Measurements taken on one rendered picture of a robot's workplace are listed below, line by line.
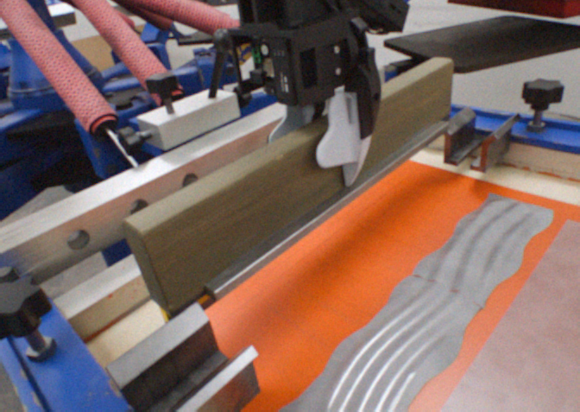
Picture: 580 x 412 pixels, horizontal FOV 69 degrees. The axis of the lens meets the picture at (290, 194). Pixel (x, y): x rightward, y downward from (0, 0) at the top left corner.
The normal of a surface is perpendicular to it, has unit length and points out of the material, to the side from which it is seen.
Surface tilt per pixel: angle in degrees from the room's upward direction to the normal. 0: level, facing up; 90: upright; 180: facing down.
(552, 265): 0
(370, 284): 0
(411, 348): 31
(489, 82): 90
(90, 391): 0
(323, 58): 90
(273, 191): 90
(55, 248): 90
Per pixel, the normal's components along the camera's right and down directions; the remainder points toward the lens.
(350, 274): -0.13, -0.85
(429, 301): 0.19, -0.55
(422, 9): -0.70, 0.44
